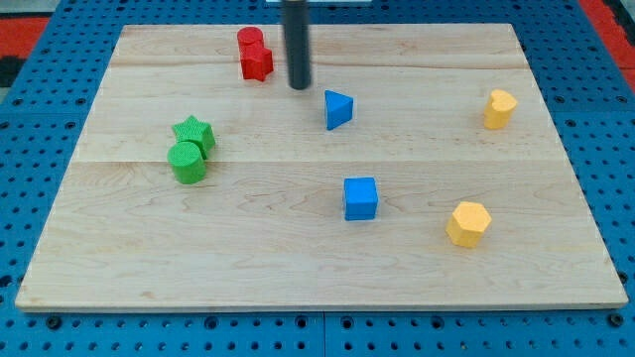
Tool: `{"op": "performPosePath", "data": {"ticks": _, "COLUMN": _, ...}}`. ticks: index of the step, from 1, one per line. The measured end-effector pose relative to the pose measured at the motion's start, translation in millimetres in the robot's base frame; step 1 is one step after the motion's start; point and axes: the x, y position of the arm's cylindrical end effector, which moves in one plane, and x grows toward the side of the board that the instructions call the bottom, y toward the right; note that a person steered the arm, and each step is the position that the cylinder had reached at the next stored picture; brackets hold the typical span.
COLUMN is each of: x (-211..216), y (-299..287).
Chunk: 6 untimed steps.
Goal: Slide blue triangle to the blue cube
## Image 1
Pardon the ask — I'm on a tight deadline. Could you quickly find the blue cube block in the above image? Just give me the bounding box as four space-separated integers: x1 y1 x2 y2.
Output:
343 177 379 221

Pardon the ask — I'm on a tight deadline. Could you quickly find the blue triangle block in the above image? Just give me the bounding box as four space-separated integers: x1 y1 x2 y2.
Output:
324 90 354 131

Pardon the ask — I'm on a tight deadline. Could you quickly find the light wooden board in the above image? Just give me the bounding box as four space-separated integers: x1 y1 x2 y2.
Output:
16 24 628 312

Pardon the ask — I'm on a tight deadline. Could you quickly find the green star block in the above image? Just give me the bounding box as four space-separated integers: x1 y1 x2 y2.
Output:
172 115 216 160

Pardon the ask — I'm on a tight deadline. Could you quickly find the green cylinder block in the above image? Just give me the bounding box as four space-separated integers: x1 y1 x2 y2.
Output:
167 141 206 184

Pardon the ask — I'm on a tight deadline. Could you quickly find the red star block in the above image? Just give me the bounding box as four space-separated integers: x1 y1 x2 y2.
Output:
240 44 274 81

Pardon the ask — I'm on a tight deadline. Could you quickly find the yellow hexagon block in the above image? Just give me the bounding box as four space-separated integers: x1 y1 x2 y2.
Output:
445 201 492 248

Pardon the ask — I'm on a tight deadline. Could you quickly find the red cylinder block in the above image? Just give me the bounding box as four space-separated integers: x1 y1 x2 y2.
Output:
236 26 264 49

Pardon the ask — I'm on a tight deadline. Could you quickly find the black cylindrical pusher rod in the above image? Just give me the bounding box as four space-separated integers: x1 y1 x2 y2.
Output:
281 0 312 90

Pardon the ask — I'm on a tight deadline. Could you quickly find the yellow heart block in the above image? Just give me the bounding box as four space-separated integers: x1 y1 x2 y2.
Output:
483 89 518 130

